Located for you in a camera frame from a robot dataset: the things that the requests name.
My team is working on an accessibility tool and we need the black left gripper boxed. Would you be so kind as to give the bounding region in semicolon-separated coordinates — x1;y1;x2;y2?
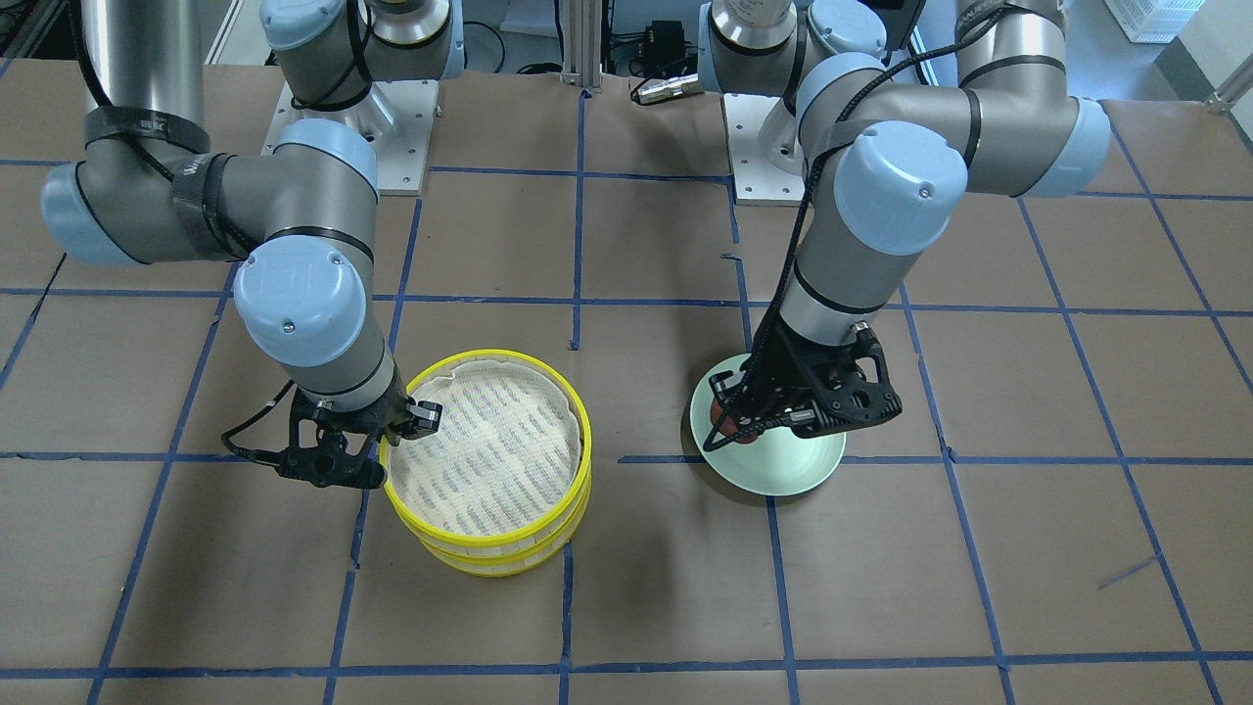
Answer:
713;318;903;442

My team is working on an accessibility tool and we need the yellow rimmed steamer layer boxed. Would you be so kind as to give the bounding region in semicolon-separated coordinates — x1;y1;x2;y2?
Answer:
381;351;591;547
406;480;591;579

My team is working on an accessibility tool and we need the aluminium frame post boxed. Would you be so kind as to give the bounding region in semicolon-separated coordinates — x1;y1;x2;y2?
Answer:
553;1;611;95

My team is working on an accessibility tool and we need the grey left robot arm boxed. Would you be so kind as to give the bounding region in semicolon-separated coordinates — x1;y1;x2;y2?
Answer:
698;1;1111;450

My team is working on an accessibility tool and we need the reddish brown bun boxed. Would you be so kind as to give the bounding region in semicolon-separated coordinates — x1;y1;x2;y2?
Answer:
707;397;761;450

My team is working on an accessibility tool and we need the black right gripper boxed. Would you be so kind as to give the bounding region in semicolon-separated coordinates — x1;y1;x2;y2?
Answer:
274;384;444;491

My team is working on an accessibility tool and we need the pale green round plate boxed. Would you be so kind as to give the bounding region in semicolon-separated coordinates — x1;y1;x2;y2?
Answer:
689;353;846;496

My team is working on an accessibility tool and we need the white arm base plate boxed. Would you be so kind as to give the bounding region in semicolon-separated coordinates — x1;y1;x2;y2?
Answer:
262;79;441;197
720;93;803;207

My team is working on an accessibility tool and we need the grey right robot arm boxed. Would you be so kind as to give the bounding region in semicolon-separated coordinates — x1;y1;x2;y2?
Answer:
40;1;461;490

